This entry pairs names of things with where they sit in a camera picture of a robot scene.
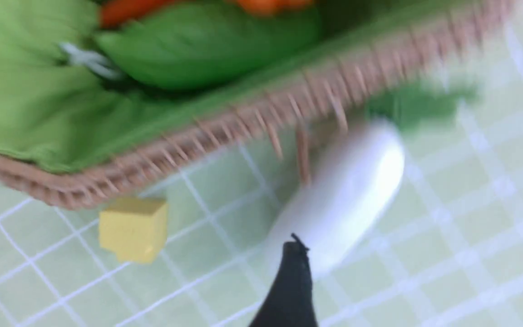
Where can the woven wicker basket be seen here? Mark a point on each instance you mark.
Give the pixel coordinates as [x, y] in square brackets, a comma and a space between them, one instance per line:
[344, 74]

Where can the green toy vegetable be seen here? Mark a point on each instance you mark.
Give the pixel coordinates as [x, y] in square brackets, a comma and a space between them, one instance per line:
[192, 45]

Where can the orange toy pumpkin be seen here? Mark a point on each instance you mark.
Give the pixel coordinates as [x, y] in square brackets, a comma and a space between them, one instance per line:
[272, 7]

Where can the white toy radish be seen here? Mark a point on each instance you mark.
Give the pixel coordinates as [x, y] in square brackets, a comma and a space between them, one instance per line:
[356, 178]

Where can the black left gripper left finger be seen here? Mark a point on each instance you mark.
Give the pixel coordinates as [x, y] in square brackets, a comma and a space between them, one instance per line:
[289, 302]

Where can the green fabric basket liner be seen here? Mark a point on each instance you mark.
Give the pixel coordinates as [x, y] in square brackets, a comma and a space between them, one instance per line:
[66, 107]

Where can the red toy pepper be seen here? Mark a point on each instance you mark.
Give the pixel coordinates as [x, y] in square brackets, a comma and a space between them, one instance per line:
[116, 12]

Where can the green checkered tablecloth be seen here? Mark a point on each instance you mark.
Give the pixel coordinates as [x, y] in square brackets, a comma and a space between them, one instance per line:
[448, 253]

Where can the yellow foam cube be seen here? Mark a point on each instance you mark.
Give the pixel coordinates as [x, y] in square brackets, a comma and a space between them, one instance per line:
[134, 229]

